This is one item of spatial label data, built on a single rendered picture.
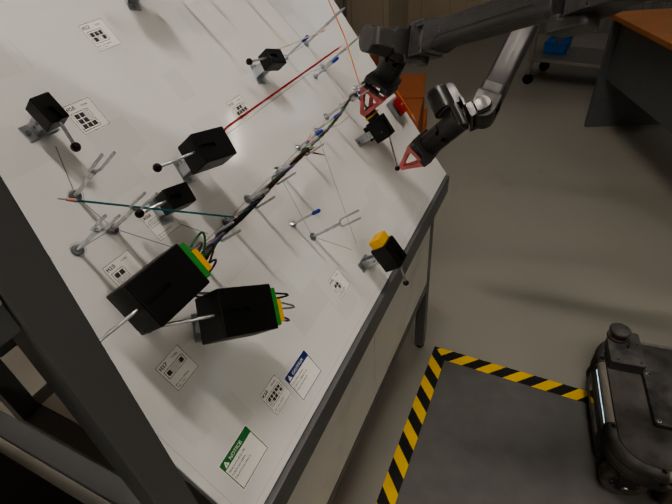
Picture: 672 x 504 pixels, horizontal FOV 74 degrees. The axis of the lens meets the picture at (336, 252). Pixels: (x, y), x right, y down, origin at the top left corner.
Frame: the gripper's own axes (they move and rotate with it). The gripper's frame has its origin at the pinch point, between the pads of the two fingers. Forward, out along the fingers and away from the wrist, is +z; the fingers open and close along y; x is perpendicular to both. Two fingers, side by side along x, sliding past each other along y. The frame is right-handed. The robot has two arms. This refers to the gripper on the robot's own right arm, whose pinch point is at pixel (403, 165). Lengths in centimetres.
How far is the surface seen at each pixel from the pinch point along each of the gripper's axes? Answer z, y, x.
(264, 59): -5.7, 23.3, -37.6
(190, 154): -7, 57, -27
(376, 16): 168, -461, -122
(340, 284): 8.4, 38.2, 8.2
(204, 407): 8, 78, 3
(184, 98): 0, 43, -39
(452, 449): 58, 7, 92
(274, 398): 9, 68, 11
